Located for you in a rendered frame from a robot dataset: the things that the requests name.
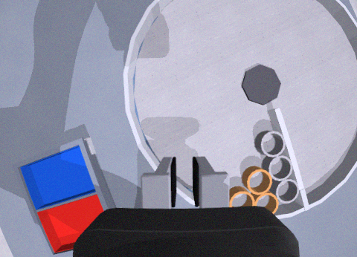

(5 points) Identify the bronze bushing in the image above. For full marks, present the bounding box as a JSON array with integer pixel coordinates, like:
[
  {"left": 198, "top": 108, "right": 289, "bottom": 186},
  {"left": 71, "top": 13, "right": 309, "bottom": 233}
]
[
  {"left": 242, "top": 166, "right": 272, "bottom": 195},
  {"left": 251, "top": 191, "right": 279, "bottom": 214},
  {"left": 229, "top": 186, "right": 254, "bottom": 207}
]

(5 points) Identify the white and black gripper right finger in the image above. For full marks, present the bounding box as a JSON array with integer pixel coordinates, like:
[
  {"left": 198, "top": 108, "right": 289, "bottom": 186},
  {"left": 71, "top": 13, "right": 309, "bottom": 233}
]
[{"left": 193, "top": 157, "right": 230, "bottom": 208}]

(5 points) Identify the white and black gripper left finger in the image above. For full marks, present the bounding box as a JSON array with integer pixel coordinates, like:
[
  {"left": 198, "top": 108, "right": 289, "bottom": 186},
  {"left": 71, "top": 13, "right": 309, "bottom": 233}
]
[{"left": 141, "top": 157, "right": 176, "bottom": 209}]

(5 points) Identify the grey metal ring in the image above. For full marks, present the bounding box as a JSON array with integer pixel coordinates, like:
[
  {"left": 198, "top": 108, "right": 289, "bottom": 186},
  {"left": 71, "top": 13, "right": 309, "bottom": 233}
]
[
  {"left": 254, "top": 131, "right": 286, "bottom": 157},
  {"left": 269, "top": 178, "right": 299, "bottom": 204},
  {"left": 262, "top": 155, "right": 292, "bottom": 181}
]

